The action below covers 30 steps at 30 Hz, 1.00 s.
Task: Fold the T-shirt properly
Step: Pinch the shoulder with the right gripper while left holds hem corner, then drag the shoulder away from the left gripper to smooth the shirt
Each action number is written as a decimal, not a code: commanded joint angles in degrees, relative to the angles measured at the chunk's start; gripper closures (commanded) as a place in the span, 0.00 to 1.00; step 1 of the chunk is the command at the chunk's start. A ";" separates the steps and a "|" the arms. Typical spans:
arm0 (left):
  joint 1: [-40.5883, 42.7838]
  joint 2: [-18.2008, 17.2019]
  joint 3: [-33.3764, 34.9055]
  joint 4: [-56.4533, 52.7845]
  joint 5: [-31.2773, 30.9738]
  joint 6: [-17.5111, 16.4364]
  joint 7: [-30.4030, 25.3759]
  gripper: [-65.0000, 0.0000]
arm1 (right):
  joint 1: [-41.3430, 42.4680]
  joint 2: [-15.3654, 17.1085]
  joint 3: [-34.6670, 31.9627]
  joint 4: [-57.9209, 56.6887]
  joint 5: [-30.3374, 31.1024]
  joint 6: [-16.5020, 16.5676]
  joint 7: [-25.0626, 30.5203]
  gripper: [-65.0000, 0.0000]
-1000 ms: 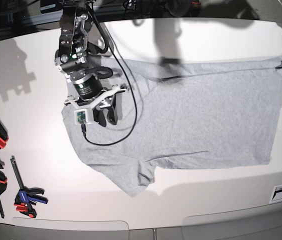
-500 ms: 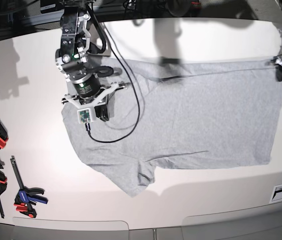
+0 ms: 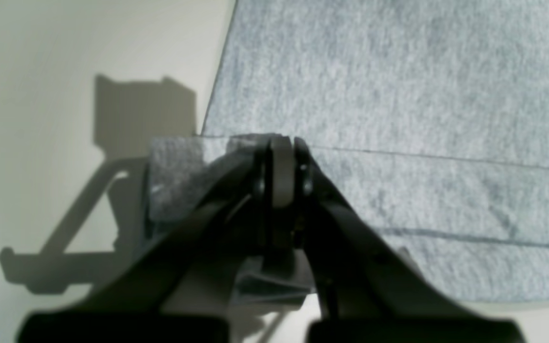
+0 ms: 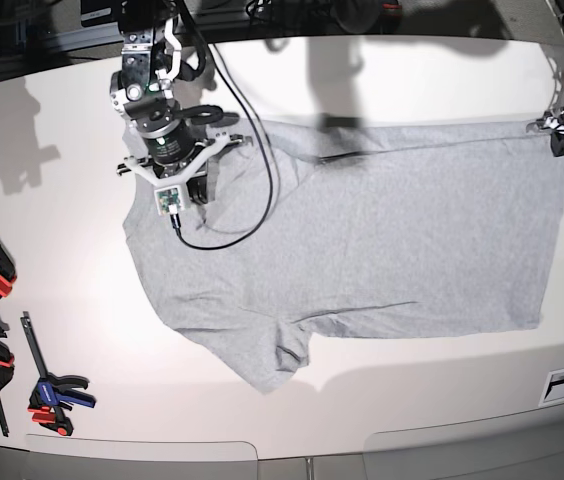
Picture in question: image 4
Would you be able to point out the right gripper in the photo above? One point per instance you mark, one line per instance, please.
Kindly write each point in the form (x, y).
(171, 154)

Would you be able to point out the grey T-shirt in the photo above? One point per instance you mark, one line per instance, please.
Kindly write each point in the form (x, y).
(393, 233)

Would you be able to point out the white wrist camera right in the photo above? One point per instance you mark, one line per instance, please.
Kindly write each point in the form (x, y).
(172, 200)

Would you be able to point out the blue bar clamp on table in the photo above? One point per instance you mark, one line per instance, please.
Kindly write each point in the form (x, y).
(53, 396)

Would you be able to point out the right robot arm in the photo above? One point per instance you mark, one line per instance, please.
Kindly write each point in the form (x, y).
(163, 47)

